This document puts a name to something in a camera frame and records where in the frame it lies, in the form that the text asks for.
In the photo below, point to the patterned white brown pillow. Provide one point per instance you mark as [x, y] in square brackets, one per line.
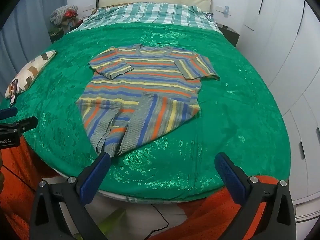
[28, 74]

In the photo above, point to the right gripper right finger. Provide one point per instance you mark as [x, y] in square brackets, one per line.
[278, 218]

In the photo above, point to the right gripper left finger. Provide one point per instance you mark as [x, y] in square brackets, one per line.
[47, 220]

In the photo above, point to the dark nightstand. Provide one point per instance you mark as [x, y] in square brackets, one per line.
[231, 35]

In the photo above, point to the blue grey curtain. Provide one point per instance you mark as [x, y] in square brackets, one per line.
[25, 35]

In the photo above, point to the green plaid sheet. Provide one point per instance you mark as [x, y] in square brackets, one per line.
[151, 13]

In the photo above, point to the striped knit sweater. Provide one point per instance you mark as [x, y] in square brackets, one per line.
[139, 93]

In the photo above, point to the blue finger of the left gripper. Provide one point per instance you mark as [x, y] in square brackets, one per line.
[7, 113]

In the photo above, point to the pile of clothes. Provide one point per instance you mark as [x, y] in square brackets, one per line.
[66, 18]

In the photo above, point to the white wardrobe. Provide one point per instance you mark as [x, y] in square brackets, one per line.
[280, 38]

